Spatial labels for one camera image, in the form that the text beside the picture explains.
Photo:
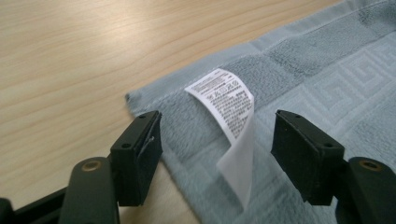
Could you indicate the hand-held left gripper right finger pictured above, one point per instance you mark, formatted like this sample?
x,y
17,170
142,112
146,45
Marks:
x,y
306,161

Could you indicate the light blue towel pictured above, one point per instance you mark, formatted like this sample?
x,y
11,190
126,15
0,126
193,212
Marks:
x,y
311,77

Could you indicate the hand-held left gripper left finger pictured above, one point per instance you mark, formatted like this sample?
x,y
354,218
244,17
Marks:
x,y
137,161

